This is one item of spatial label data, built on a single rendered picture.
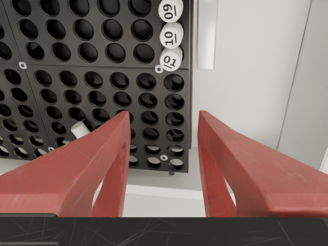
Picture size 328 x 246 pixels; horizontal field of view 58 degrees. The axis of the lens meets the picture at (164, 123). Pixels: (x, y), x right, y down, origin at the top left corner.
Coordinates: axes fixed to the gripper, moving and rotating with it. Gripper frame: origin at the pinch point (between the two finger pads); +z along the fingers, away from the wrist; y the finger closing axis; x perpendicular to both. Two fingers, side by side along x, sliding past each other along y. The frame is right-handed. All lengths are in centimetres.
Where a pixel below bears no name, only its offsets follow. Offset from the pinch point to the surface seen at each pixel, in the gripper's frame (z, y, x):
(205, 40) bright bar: 11.9, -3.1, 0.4
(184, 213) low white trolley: 20.6, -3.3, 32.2
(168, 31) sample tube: 5.9, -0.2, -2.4
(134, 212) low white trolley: 21.9, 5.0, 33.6
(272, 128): 12.0, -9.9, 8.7
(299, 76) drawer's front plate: 10.7, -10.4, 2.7
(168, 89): 7.1, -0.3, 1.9
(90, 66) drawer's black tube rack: 7.8, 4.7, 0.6
